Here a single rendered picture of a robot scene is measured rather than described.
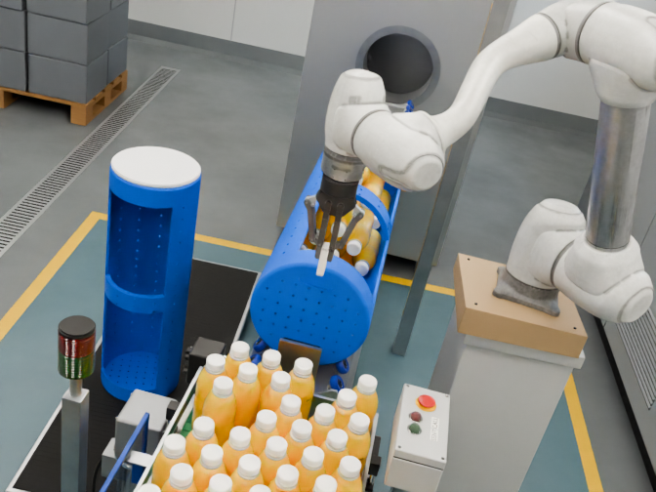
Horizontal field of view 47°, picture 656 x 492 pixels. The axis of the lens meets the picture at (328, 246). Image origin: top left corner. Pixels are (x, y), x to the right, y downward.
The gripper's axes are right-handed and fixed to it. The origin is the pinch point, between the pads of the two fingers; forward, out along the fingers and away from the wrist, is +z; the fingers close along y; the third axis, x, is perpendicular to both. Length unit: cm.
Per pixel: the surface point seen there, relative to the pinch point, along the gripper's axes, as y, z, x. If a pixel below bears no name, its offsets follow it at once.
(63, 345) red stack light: -38, 5, -41
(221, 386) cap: -12.8, 19.2, -25.1
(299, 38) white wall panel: -99, 100, 514
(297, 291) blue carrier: -4.7, 13.0, 4.9
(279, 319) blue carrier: -7.4, 22.0, 4.9
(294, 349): -2.1, 24.9, -0.9
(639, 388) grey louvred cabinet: 136, 108, 140
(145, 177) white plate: -63, 25, 62
